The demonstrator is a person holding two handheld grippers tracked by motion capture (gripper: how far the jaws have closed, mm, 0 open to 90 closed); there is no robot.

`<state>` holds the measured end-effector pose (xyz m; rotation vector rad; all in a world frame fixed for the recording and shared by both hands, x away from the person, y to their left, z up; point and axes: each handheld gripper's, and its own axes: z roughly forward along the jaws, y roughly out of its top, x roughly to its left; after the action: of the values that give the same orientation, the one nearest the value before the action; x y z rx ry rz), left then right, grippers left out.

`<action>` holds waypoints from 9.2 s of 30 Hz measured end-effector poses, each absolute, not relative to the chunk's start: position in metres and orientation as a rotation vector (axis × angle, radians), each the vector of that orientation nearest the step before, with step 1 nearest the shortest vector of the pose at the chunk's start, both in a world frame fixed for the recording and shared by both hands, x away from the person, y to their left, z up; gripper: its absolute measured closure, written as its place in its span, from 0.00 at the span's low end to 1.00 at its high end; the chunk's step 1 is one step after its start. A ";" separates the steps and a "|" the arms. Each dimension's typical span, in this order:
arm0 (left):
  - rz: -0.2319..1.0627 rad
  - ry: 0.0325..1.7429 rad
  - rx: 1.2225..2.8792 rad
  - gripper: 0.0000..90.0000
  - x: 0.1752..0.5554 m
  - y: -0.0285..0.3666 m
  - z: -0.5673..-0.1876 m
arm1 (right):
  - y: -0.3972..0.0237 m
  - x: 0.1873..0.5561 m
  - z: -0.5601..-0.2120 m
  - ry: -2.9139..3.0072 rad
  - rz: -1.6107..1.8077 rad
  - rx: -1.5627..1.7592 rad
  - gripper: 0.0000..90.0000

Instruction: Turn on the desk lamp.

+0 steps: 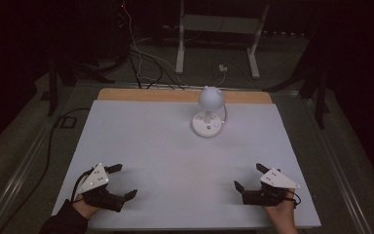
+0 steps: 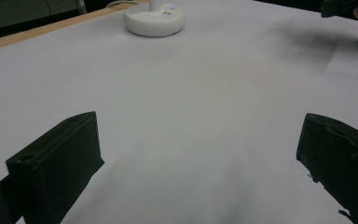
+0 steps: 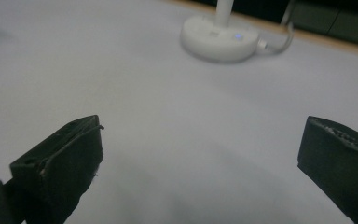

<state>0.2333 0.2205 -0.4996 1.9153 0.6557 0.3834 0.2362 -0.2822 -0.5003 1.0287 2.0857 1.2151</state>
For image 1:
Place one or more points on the white table lamp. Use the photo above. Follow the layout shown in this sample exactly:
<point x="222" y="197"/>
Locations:
<point x="207" y="125"/>

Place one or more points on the person's left hand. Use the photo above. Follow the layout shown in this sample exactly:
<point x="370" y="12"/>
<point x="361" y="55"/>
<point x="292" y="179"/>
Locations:
<point x="86" y="208"/>

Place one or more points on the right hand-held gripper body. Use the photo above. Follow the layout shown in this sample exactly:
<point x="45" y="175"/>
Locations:
<point x="277" y="180"/>

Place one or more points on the white plug adapter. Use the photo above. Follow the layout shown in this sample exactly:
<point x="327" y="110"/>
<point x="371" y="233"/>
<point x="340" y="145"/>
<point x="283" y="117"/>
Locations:
<point x="223" y="68"/>

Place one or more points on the white table sheet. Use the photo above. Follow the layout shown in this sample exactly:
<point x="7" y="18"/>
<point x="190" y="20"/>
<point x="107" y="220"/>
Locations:
<point x="175" y="169"/>

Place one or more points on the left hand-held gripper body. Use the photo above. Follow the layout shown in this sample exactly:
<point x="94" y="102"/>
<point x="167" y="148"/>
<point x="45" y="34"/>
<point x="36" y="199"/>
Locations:
<point x="94" y="180"/>

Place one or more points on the metal floor rail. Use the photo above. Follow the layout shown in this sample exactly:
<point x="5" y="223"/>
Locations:
<point x="341" y="175"/>
<point x="16" y="182"/>

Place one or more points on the person's right hand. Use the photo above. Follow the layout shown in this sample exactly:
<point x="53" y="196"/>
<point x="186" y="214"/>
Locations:
<point x="284" y="214"/>

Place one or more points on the black stand legs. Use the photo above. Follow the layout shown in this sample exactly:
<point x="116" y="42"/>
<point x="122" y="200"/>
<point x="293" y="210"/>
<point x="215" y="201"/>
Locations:
<point x="52" y="87"/>
<point x="319" y="97"/>

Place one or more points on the white metal stand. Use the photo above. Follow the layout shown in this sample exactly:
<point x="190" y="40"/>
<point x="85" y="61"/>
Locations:
<point x="219" y="24"/>

